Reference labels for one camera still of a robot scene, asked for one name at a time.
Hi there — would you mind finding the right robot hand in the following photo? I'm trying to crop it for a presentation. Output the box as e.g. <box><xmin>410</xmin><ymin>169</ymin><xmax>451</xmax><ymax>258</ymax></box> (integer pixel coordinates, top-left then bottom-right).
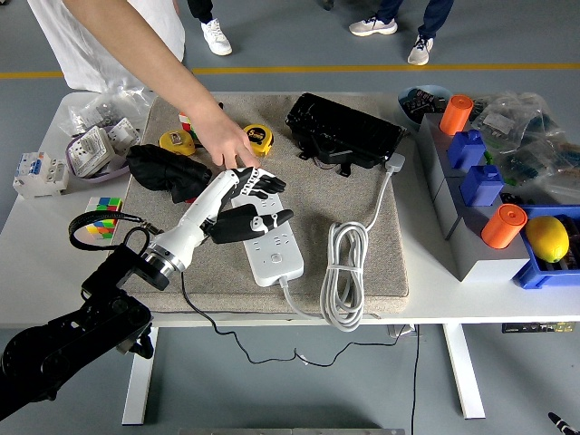
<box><xmin>547</xmin><ymin>411</ymin><xmax>576</xmax><ymax>435</ymax></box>

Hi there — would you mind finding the person's left hand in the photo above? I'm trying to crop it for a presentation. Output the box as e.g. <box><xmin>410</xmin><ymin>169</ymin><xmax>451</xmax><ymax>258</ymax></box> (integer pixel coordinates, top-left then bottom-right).
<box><xmin>192</xmin><ymin>108</ymin><xmax>263</xmax><ymax>171</ymax></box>

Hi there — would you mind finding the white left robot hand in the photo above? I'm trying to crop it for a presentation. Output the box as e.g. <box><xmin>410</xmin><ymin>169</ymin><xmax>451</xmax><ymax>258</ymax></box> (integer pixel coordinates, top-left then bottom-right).
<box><xmin>147</xmin><ymin>166</ymin><xmax>295</xmax><ymax>273</ymax></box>

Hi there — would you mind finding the yellow tape measure black label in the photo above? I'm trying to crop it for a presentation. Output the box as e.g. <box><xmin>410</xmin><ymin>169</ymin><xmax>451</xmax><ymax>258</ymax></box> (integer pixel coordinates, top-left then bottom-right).
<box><xmin>243</xmin><ymin>124</ymin><xmax>276</xmax><ymax>158</ymax></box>

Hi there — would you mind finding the thin black adapter cord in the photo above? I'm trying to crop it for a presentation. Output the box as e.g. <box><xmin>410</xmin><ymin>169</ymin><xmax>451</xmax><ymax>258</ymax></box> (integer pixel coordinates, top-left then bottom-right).
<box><xmin>179</xmin><ymin>270</ymin><xmax>409</xmax><ymax>368</ymax></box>

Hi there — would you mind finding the white power strip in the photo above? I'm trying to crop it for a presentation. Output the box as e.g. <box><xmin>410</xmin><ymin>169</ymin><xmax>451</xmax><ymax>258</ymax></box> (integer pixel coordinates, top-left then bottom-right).
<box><xmin>230</xmin><ymin>189</ymin><xmax>305</xmax><ymax>287</ymax></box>

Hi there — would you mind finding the black circuit board pile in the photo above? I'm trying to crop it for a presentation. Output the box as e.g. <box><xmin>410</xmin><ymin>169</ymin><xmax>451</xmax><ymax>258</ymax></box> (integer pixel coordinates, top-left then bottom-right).
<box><xmin>402</xmin><ymin>88</ymin><xmax>450</xmax><ymax>117</ymax></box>

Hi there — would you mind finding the colourful puzzle cube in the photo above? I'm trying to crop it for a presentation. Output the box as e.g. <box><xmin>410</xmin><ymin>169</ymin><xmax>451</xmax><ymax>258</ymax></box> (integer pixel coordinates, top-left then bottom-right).
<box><xmin>179</xmin><ymin>111</ymin><xmax>200</xmax><ymax>137</ymax></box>
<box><xmin>84</xmin><ymin>196</ymin><xmax>124</xmax><ymax>237</ymax></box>

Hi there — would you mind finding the yellow tape measure clear window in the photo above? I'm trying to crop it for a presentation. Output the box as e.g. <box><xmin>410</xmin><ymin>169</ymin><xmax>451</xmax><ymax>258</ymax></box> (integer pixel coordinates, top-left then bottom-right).
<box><xmin>158</xmin><ymin>129</ymin><xmax>197</xmax><ymax>156</ymax></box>

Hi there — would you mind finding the black folded umbrella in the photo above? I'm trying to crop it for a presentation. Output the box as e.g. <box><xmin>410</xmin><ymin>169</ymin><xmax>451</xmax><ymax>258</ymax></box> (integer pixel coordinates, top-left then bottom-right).
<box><xmin>125</xmin><ymin>143</ymin><xmax>214</xmax><ymax>205</ymax></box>

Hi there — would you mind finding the small white socket module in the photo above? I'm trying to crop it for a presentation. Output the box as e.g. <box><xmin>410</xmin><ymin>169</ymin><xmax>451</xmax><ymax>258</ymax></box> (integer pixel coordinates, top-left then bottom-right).
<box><xmin>106</xmin><ymin>116</ymin><xmax>144</xmax><ymax>153</ymax></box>

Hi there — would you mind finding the person's leg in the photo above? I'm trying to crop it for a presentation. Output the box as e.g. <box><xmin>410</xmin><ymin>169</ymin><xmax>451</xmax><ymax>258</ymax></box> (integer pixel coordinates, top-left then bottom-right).
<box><xmin>187</xmin><ymin>0</ymin><xmax>233</xmax><ymax>56</ymax></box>
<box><xmin>406</xmin><ymin>0</ymin><xmax>454</xmax><ymax>67</ymax></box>
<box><xmin>348</xmin><ymin>0</ymin><xmax>404</xmax><ymax>37</ymax></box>

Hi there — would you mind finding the black table control panel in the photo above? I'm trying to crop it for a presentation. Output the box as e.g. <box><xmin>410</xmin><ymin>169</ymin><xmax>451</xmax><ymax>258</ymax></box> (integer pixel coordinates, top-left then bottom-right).
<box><xmin>501</xmin><ymin>322</ymin><xmax>575</xmax><ymax>335</ymax></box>

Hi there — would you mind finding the white table leg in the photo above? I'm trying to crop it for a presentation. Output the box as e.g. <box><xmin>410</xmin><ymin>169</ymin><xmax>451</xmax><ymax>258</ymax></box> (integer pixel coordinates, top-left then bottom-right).
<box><xmin>121</xmin><ymin>325</ymin><xmax>160</xmax><ymax>426</ymax></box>
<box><xmin>441</xmin><ymin>324</ymin><xmax>487</xmax><ymax>421</ymax></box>

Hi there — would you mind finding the grey-brown mat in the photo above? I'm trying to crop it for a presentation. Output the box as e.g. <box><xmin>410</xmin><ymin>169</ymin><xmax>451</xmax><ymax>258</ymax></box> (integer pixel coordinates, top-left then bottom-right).
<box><xmin>98</xmin><ymin>92</ymin><xmax>411</xmax><ymax>314</ymax></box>

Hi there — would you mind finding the clear bag of small parts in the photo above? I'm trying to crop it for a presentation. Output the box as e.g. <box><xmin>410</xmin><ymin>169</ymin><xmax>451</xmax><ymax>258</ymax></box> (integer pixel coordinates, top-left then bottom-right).
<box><xmin>63</xmin><ymin>88</ymin><xmax>155</xmax><ymax>137</ymax></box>

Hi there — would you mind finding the large white socket module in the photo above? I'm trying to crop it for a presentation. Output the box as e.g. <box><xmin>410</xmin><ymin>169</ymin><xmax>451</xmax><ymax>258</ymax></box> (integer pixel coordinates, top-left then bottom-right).
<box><xmin>67</xmin><ymin>125</ymin><xmax>120</xmax><ymax>178</ymax></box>

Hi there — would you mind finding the blue storage bin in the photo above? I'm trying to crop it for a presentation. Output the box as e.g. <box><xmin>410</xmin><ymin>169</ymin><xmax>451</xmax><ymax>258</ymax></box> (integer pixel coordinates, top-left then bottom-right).
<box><xmin>511</xmin><ymin>204</ymin><xmax>580</xmax><ymax>290</ymax></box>

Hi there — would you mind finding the person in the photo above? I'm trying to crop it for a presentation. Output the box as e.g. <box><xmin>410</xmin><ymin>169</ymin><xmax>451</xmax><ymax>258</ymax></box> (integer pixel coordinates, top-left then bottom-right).
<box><xmin>26</xmin><ymin>0</ymin><xmax>186</xmax><ymax>93</ymax></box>

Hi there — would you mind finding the white circuit breaker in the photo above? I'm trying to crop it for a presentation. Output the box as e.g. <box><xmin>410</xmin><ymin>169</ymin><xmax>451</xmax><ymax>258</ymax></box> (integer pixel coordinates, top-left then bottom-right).
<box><xmin>12</xmin><ymin>151</ymin><xmax>71</xmax><ymax>199</ymax></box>

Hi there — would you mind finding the grey box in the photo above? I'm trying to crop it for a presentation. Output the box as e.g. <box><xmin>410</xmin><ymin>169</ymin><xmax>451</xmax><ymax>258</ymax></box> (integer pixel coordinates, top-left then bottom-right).
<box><xmin>446</xmin><ymin>203</ymin><xmax>531</xmax><ymax>283</ymax></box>
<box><xmin>428</xmin><ymin>174</ymin><xmax>504</xmax><ymax>239</ymax></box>
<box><xmin>416</xmin><ymin>111</ymin><xmax>488</xmax><ymax>198</ymax></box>

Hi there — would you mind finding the yellow lemon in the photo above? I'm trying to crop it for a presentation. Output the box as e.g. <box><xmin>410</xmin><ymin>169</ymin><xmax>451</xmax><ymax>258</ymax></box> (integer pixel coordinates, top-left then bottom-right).
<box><xmin>525</xmin><ymin>216</ymin><xmax>570</xmax><ymax>264</ymax></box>

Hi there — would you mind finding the light blue bowl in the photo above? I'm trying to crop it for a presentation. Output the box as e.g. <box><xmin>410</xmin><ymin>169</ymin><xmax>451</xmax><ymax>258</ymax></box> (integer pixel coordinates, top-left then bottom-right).
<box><xmin>397</xmin><ymin>84</ymin><xmax>454</xmax><ymax>131</ymax></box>

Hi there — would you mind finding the orange cylinder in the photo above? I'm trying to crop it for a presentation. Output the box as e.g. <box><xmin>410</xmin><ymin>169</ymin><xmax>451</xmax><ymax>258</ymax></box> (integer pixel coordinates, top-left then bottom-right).
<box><xmin>440</xmin><ymin>93</ymin><xmax>476</xmax><ymax>136</ymax></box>
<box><xmin>480</xmin><ymin>203</ymin><xmax>529</xmax><ymax>250</ymax></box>

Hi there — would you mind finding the blue plastic block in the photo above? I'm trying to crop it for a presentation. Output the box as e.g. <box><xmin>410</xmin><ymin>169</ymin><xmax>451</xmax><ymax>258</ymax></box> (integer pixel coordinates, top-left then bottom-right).
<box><xmin>447</xmin><ymin>129</ymin><xmax>488</xmax><ymax>172</ymax></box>
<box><xmin>459</xmin><ymin>164</ymin><xmax>506</xmax><ymax>208</ymax></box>

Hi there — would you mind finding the clear bag of dark parts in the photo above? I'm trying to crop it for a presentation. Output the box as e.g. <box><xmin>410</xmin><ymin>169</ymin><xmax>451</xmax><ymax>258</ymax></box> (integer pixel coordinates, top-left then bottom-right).
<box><xmin>493</xmin><ymin>135</ymin><xmax>580</xmax><ymax>208</ymax></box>

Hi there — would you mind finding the clear bag with white connector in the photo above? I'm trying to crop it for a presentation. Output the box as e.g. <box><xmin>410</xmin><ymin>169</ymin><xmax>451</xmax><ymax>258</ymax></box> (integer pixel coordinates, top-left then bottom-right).
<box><xmin>470</xmin><ymin>92</ymin><xmax>567</xmax><ymax>154</ymax></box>

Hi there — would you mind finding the small black bracket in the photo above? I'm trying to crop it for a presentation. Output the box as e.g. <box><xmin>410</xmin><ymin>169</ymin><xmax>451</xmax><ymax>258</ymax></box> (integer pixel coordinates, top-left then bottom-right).
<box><xmin>296</xmin><ymin>135</ymin><xmax>354</xmax><ymax>178</ymax></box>

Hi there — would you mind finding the black hanging cable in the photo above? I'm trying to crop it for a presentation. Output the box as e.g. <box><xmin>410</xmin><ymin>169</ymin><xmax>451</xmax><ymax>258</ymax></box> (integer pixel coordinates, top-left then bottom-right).
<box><xmin>410</xmin><ymin>324</ymin><xmax>421</xmax><ymax>435</ymax></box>

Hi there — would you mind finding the white power strip cable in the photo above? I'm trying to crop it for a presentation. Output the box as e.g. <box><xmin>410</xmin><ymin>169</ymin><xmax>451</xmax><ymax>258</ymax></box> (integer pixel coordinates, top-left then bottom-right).
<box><xmin>276</xmin><ymin>152</ymin><xmax>407</xmax><ymax>334</ymax></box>

